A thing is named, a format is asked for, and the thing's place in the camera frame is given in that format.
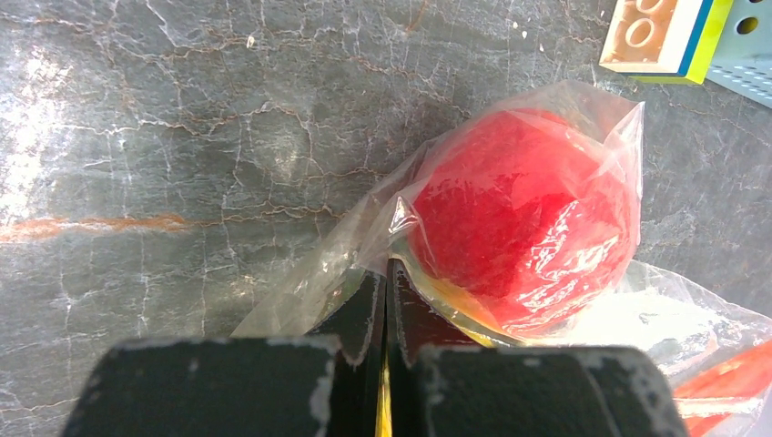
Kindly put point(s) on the light blue plastic basket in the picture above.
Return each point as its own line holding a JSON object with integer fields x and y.
{"x": 742, "y": 60}

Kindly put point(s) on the white green toy block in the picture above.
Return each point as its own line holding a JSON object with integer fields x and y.
{"x": 664, "y": 41}

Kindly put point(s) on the red toy apple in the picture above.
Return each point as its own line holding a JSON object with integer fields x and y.
{"x": 528, "y": 218}

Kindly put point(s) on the clear zip top bag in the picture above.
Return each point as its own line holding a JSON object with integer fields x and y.
{"x": 716, "y": 355}

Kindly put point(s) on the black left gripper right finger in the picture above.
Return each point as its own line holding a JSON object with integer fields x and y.
{"x": 444, "y": 383}

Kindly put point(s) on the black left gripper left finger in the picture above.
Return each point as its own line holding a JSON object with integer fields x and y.
{"x": 322, "y": 383}

